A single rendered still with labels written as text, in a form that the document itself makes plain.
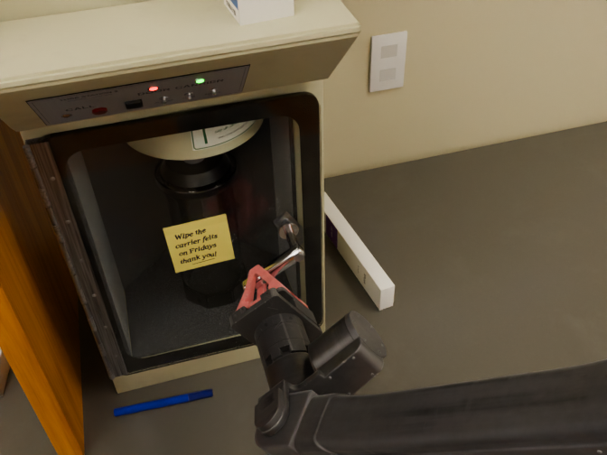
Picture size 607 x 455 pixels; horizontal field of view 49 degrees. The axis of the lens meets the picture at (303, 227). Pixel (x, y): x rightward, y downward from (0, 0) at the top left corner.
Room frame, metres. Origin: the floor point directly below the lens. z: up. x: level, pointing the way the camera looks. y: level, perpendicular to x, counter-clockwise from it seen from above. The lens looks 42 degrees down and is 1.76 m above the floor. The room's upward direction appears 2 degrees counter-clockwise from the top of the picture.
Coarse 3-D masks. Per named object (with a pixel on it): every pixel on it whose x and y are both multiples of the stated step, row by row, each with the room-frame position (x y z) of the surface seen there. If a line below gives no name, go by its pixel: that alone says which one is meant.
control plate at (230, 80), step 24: (216, 72) 0.53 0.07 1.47; (240, 72) 0.54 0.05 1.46; (72, 96) 0.50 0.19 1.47; (96, 96) 0.51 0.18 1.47; (120, 96) 0.52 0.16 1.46; (144, 96) 0.54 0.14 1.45; (168, 96) 0.55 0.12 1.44; (192, 96) 0.57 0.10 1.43; (216, 96) 0.58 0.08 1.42; (48, 120) 0.53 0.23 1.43; (72, 120) 0.55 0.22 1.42
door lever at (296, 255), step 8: (288, 224) 0.62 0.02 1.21; (280, 232) 0.61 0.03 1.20; (288, 232) 0.61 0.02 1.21; (296, 232) 0.62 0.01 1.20; (288, 240) 0.60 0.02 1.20; (296, 240) 0.60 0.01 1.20; (296, 248) 0.58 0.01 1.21; (280, 256) 0.58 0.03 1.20; (288, 256) 0.57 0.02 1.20; (296, 256) 0.57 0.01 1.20; (272, 264) 0.57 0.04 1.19; (280, 264) 0.57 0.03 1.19; (288, 264) 0.57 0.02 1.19; (272, 272) 0.56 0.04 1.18; (280, 272) 0.57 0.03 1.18; (256, 280) 0.56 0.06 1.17; (264, 280) 0.56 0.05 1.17; (256, 288) 0.56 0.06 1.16
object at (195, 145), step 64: (128, 128) 0.58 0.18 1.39; (192, 128) 0.60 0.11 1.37; (256, 128) 0.61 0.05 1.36; (320, 128) 0.63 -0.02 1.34; (128, 192) 0.58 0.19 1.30; (192, 192) 0.59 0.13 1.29; (256, 192) 0.61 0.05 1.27; (320, 192) 0.63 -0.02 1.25; (128, 256) 0.57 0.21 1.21; (256, 256) 0.61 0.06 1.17; (320, 256) 0.63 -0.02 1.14; (128, 320) 0.57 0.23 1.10; (192, 320) 0.59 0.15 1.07; (320, 320) 0.63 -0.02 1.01
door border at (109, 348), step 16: (80, 128) 0.58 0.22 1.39; (32, 144) 0.56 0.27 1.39; (48, 144) 0.56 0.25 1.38; (48, 160) 0.56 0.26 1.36; (48, 176) 0.56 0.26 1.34; (48, 192) 0.56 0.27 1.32; (64, 192) 0.56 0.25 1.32; (48, 208) 0.55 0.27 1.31; (64, 208) 0.56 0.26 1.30; (64, 224) 0.56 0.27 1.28; (64, 240) 0.56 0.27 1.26; (80, 240) 0.56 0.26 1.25; (64, 256) 0.55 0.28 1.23; (80, 256) 0.56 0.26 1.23; (80, 272) 0.56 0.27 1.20; (80, 288) 0.55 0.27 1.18; (96, 288) 0.56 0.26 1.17; (96, 304) 0.56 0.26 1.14; (96, 320) 0.56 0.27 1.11; (96, 336) 0.55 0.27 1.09; (112, 336) 0.56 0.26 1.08; (112, 352) 0.56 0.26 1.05; (112, 368) 0.56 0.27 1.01
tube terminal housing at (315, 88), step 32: (0, 0) 0.57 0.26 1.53; (32, 0) 0.58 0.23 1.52; (64, 0) 0.58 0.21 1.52; (96, 0) 0.59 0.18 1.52; (128, 0) 0.60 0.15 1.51; (256, 96) 0.63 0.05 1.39; (320, 96) 0.65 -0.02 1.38; (64, 128) 0.58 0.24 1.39; (224, 352) 0.61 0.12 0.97; (256, 352) 0.62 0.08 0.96; (128, 384) 0.57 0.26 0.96
